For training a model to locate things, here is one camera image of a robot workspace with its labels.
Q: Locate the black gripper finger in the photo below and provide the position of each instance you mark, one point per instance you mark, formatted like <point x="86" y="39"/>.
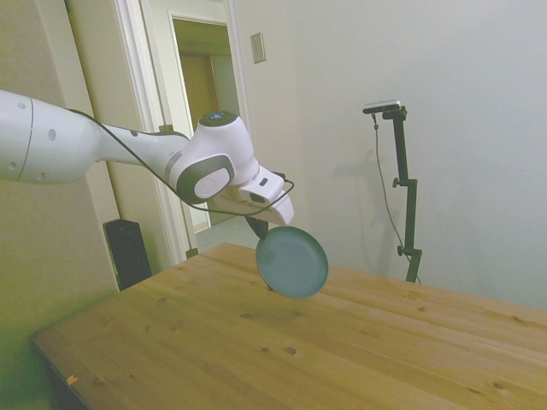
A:
<point x="254" y="226"/>
<point x="263" y="225"/>

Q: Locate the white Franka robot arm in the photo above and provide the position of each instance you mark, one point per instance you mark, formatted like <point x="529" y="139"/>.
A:
<point x="222" y="141"/>

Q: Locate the black upright floor appliance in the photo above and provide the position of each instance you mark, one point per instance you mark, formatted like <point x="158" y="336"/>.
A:
<point x="128" y="256"/>

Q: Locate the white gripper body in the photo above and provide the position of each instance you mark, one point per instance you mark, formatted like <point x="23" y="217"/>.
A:
<point x="280" y="211"/>

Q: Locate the brass door hinge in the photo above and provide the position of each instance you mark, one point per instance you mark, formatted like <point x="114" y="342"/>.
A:
<point x="191" y="253"/>
<point x="166" y="128"/>

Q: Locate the wooden hallway door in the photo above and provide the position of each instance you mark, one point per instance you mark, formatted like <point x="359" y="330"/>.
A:
<point x="196" y="85"/>

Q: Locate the beige wall switch plate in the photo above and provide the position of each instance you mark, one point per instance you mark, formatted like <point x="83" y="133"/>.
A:
<point x="257" y="48"/>

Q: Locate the white door frame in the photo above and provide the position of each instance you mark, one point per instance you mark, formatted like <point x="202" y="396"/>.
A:
<point x="237" y="64"/>

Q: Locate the black jointed camera stand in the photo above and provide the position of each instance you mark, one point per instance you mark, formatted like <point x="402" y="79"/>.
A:
<point x="411" y="213"/>

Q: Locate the beige room divider panel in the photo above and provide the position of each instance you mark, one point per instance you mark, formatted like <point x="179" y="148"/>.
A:
<point x="38" y="51"/>

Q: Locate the dark green round plate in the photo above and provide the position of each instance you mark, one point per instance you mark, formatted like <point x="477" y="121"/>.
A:
<point x="292" y="260"/>

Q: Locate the white open door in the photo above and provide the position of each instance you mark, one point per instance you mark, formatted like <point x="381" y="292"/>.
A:
<point x="154" y="85"/>

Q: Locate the silver stereo camera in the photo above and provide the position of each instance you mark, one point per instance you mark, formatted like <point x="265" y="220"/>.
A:
<point x="382" y="106"/>

